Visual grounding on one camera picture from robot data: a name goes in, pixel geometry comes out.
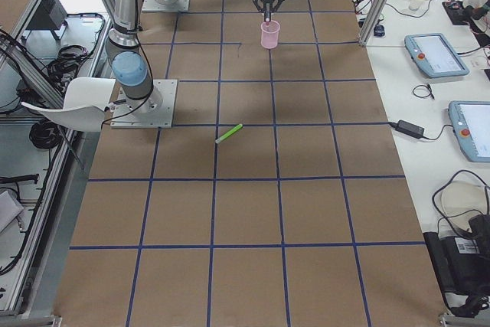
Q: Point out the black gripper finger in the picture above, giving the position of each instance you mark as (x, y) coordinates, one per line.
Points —
(273, 7)
(260, 8)

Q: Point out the pink mesh cup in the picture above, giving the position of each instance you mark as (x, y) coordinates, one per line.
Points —
(269, 34)

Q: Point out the green pen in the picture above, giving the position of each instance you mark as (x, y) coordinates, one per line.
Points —
(226, 135)

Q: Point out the blue teach pendant upper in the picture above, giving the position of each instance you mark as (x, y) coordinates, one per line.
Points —
(434, 56)

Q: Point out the blue teach pendant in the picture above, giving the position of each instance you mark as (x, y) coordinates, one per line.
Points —
(470, 121)
(434, 56)

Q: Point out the black laptop charger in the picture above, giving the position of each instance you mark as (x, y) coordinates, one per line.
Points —
(408, 129)

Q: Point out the white chair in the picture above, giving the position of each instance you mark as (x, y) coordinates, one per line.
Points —
(84, 103)

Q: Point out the blue teach pendant lower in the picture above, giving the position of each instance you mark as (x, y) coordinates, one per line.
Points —
(470, 121)

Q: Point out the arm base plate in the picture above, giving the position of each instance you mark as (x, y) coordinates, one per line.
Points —
(171, 6)
(157, 112)

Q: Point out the aluminium frame post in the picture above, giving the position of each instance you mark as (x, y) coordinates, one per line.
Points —
(377, 1)

